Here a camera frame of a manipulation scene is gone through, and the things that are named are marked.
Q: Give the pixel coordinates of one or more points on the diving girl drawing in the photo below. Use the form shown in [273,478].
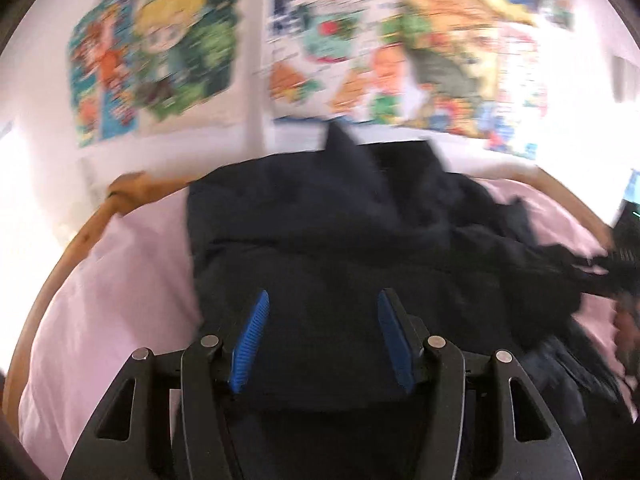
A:
[102,75]

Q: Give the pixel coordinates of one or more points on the landscape drawing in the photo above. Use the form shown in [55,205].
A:
[450,60]

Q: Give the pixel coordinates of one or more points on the white wall pipe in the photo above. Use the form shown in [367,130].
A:
[257,60]

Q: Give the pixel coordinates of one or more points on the pink duvet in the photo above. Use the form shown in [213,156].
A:
[100,310]

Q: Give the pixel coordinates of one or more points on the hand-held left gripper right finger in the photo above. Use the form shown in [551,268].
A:
[395,340]

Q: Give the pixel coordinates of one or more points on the wooden bed frame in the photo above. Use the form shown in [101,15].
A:
[132,187]

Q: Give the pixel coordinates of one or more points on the city drawing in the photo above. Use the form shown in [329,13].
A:
[517,95]

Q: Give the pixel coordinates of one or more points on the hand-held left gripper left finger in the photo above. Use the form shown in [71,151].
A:
[250,340]

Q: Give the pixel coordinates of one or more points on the blond child drawing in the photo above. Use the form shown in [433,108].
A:
[170,40]

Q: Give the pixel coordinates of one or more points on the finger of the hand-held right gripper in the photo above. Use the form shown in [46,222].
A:
[612,272]

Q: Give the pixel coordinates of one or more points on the black pants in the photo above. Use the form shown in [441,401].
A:
[325,240]

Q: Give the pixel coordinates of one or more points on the juice and oranges drawing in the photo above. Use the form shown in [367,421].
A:
[330,50]

